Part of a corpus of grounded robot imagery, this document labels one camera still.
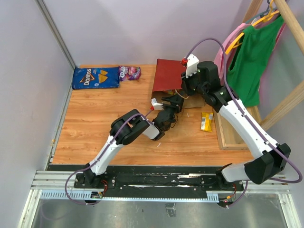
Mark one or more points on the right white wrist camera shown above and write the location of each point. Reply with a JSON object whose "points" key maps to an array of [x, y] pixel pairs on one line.
{"points": [[190, 63]]}

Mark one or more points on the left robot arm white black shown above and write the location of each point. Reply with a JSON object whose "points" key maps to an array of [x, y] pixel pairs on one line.
{"points": [[128, 128]]}

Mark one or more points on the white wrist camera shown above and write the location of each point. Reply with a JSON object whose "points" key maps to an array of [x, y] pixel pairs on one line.
{"points": [[190, 63], [156, 105]]}

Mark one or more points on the grey clothes hanger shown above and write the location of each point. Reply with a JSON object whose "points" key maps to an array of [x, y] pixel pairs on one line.
{"points": [[265, 16]]}

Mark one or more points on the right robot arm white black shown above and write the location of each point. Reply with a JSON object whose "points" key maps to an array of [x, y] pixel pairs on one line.
{"points": [[202, 78]]}

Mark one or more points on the green shirt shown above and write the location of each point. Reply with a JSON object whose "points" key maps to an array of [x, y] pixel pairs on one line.
{"points": [[250, 61]]}

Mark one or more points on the orange Fox's candy packet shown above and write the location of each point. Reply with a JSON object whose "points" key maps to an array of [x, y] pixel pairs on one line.
{"points": [[171, 92]]}

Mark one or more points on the yellow snack packet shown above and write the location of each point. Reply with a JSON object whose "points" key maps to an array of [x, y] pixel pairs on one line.
{"points": [[206, 120]]}

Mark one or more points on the blue Doritos chip bag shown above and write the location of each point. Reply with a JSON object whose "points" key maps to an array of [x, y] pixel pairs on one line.
{"points": [[95, 78]]}

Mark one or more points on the wooden clothes rack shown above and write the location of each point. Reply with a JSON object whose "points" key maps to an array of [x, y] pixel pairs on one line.
{"points": [[281, 109]]}

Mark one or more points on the pink shirt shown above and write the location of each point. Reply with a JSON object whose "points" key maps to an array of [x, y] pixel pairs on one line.
{"points": [[219, 58]]}

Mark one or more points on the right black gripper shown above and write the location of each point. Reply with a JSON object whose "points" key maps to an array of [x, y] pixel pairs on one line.
{"points": [[185, 81]]}

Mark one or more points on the red brown paper bag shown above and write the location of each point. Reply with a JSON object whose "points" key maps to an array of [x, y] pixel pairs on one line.
{"points": [[168, 77]]}

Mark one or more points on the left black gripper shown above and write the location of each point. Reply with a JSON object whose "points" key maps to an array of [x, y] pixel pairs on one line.
{"points": [[176, 101]]}

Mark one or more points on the purple snack packet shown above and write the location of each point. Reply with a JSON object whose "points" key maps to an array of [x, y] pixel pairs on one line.
{"points": [[129, 73]]}

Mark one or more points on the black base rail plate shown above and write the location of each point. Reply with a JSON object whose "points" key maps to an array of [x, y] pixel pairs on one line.
{"points": [[148, 183]]}

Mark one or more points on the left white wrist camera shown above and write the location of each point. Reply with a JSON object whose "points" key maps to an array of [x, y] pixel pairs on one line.
{"points": [[156, 105]]}

